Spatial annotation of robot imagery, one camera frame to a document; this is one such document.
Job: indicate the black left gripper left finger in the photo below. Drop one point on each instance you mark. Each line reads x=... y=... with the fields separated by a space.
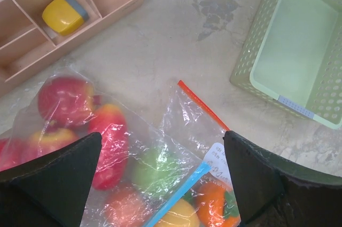
x=51 y=190

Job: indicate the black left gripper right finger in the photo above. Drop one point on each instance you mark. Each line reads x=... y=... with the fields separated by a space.
x=273 y=191

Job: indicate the clear bag blue zipper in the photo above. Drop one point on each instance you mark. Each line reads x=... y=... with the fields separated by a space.
x=124 y=204

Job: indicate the red yellow fake apple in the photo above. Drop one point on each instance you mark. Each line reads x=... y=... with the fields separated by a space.
x=41 y=143

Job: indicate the fake orange persimmon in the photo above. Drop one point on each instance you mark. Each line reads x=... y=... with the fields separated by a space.
x=217 y=205

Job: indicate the fake yellow orange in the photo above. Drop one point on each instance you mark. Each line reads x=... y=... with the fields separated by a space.
x=181 y=214

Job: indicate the red fake pepper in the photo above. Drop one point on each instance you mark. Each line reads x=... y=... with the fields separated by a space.
x=110 y=122

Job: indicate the green fake fruit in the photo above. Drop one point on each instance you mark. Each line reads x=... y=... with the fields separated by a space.
x=158 y=172

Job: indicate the clear bag red zipper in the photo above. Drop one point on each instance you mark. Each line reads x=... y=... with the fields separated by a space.
x=194 y=125

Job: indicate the green perforated basket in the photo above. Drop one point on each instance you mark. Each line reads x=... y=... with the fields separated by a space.
x=292 y=58

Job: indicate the pink desk organizer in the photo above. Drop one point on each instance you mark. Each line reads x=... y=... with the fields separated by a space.
x=34 y=33

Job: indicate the yellow grey block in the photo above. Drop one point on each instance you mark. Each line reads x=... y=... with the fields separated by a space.
x=64 y=16

